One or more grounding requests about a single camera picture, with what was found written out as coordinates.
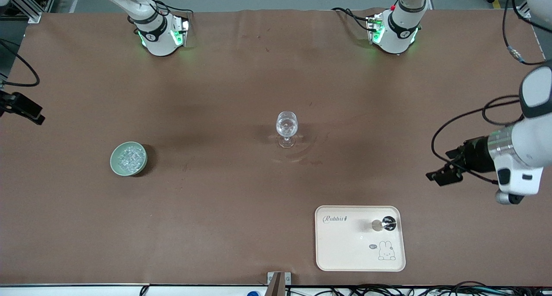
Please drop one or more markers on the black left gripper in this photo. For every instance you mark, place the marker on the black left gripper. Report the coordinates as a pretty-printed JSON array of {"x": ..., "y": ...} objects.
[{"x": 475, "y": 154}]

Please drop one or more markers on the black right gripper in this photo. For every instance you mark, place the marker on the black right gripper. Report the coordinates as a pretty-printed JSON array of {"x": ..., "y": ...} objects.
[{"x": 17, "y": 104}]

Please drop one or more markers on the metal jigger measuring cup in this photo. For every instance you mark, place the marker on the metal jigger measuring cup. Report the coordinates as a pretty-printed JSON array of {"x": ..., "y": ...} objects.
[{"x": 388, "y": 223}]

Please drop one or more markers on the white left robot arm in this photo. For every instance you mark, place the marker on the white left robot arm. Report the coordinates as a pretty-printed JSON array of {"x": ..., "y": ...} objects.
[{"x": 532, "y": 145}]

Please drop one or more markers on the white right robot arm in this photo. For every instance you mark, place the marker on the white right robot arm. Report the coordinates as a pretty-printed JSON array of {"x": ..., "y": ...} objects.
[{"x": 160, "y": 39}]

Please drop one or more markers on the pile of clear ice cubes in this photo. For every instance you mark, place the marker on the pile of clear ice cubes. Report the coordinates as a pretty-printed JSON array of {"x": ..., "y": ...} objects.
[{"x": 129, "y": 158}]

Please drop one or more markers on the clear stemmed wine glass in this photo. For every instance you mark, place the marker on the clear stemmed wine glass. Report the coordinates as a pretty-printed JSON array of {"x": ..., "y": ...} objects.
[{"x": 286, "y": 125}]

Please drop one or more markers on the green ceramic bowl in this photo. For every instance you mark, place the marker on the green ceramic bowl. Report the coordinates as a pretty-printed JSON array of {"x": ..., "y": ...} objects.
[{"x": 115, "y": 164}]

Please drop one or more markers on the beige rabbit print tray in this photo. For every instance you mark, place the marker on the beige rabbit print tray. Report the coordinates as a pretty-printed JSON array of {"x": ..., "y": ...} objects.
[{"x": 345, "y": 248}]

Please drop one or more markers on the brown table cover sheet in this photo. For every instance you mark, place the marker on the brown table cover sheet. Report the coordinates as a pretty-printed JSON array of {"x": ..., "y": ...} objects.
[{"x": 215, "y": 209}]

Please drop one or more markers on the aluminium frame profile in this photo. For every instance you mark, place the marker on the aluminium frame profile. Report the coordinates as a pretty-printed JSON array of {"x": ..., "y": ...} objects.
[{"x": 26, "y": 4}]

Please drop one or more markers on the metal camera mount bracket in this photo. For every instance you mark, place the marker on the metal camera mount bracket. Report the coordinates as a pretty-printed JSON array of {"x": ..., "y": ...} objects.
[{"x": 278, "y": 283}]

